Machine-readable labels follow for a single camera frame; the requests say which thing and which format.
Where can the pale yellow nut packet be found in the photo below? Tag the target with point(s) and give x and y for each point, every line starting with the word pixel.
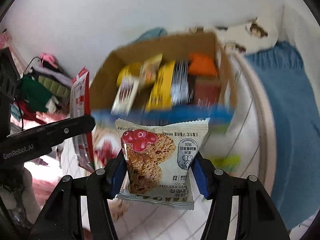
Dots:
pixel 151 70

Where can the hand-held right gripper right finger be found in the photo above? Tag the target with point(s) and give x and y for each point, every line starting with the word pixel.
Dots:
pixel 200 177

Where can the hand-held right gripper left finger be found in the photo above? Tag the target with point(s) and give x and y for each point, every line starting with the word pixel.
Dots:
pixel 117 177

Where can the black clothes rack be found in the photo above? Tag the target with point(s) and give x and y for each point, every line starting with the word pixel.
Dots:
pixel 31 65

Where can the yellow and black snack packet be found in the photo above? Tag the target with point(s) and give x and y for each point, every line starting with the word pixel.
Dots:
pixel 161 87

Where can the bear print pillow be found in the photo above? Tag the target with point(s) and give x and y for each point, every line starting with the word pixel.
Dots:
pixel 255 28

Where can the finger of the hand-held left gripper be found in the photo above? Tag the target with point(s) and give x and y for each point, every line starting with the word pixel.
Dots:
pixel 62 130

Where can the red and white snack packet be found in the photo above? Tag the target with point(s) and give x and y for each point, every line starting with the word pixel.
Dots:
pixel 80 100

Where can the red spotted snack packet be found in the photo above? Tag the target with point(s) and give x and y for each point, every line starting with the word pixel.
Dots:
pixel 107 152

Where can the light blue cloth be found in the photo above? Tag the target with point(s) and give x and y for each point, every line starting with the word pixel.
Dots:
pixel 150 35

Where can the olive quilted vest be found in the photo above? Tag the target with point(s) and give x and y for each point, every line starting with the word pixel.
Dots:
pixel 55 86

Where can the white chocolate stick packet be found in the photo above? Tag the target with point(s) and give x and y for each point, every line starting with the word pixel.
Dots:
pixel 125 95

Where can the oat cookie packet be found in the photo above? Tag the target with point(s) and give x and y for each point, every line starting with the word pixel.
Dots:
pixel 155 160

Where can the reddish brown snack packet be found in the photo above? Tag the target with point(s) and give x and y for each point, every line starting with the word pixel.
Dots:
pixel 207 90

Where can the blue bed sheet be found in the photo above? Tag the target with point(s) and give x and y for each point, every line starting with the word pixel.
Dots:
pixel 282 105

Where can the dark green jacket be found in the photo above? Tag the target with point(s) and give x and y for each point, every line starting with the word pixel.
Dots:
pixel 35 92

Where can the pink curtain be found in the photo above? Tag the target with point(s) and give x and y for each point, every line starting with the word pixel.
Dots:
pixel 5 40

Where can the red garment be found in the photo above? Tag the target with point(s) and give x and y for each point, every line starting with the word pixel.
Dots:
pixel 27 111

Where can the green candy packet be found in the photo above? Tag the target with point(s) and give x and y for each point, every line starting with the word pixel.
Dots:
pixel 227 162

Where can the orange snack packet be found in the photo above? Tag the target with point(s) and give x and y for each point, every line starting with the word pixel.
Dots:
pixel 202 63

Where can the cardboard box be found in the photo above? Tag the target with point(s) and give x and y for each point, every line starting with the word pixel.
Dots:
pixel 105 92

